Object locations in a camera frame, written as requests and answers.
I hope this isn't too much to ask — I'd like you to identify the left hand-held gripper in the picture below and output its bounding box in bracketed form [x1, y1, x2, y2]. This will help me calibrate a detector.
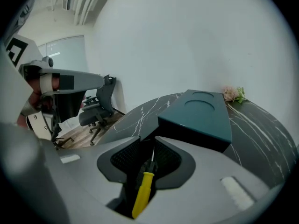
[5, 34, 105, 141]

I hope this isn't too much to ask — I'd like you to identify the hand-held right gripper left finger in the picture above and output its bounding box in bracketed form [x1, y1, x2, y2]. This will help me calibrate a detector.
[0, 121, 141, 224]

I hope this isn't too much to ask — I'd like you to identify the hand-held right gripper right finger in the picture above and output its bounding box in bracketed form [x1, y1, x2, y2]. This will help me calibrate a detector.
[137, 136, 272, 224]

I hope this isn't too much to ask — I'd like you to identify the yellow small object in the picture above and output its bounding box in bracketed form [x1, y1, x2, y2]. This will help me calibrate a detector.
[131, 146, 156, 220]

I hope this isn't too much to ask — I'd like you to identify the teal tray with round recesses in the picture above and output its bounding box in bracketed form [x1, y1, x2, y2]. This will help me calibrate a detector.
[139, 89, 233, 153]

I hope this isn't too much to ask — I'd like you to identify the person's left hand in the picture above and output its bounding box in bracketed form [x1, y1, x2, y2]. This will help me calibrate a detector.
[28, 76, 61, 109]

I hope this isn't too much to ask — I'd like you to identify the black office chair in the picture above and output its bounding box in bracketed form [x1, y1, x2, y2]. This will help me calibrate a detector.
[78, 75, 127, 147]

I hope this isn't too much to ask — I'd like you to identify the glass partition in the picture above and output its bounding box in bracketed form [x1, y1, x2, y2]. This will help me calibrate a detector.
[37, 35, 91, 73]

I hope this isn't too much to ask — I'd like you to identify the round black marble table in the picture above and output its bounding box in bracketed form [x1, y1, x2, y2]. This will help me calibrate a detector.
[97, 91, 299, 190]

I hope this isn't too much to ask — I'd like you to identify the pink artificial flower sprig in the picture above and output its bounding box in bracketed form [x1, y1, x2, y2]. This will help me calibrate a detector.
[221, 85, 249, 104]

